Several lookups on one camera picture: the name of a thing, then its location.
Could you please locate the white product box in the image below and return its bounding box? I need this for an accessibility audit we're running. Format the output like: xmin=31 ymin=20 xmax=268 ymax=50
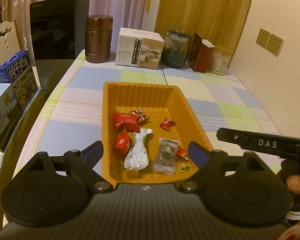
xmin=115 ymin=27 xmax=165 ymax=69

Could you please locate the green glass jar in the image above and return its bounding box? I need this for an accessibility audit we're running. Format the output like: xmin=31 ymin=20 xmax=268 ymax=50
xmin=161 ymin=30 xmax=190 ymax=68

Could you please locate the white wooden chair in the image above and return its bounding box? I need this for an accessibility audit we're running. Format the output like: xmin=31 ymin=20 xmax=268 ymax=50
xmin=0 ymin=21 xmax=21 ymax=66

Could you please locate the yellow curtain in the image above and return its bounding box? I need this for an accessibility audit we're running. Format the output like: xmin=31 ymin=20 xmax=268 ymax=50
xmin=155 ymin=0 xmax=251 ymax=54

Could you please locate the checkered tablecloth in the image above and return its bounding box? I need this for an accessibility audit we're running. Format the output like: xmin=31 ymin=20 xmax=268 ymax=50
xmin=0 ymin=49 xmax=282 ymax=230

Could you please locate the black appliance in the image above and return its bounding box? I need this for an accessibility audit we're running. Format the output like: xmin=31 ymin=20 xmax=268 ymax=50
xmin=30 ymin=0 xmax=90 ymax=98

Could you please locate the light blue carton box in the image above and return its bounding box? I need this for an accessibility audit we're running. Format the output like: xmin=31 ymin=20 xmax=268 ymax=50
xmin=0 ymin=83 xmax=23 ymax=152

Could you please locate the dark red open box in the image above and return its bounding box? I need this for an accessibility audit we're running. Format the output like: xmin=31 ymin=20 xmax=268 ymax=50
xmin=188 ymin=33 xmax=215 ymax=73

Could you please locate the brown metal canister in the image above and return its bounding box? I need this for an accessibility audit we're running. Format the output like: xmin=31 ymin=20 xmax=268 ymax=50
xmin=85 ymin=15 xmax=113 ymax=63

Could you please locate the small dark red candy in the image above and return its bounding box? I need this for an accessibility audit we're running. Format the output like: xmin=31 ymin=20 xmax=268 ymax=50
xmin=131 ymin=109 xmax=149 ymax=124

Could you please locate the orange plastic tray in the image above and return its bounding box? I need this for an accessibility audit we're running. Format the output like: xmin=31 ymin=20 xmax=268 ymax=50
xmin=101 ymin=81 xmax=215 ymax=188

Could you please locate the white snack packet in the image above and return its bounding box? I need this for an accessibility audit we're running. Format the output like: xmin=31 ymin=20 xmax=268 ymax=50
xmin=124 ymin=128 xmax=152 ymax=170

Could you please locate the person's right hand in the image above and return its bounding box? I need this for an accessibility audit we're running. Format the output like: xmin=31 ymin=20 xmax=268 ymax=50
xmin=287 ymin=175 xmax=300 ymax=194

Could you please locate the blue milk carton box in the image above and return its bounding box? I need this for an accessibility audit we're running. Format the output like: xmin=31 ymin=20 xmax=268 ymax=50
xmin=0 ymin=50 xmax=38 ymax=110

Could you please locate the large red candy packet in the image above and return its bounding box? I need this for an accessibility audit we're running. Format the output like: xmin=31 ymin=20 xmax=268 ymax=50
xmin=113 ymin=112 xmax=140 ymax=133

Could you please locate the clear seed snack packet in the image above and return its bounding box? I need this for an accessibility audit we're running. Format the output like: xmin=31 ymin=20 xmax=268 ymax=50
xmin=153 ymin=138 xmax=179 ymax=175

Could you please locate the clear jar of nuts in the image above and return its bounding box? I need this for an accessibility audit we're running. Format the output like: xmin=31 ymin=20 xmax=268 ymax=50
xmin=209 ymin=45 xmax=232 ymax=76

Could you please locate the double wall socket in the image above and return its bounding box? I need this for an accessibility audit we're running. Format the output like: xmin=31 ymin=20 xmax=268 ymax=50
xmin=256 ymin=28 xmax=284 ymax=57

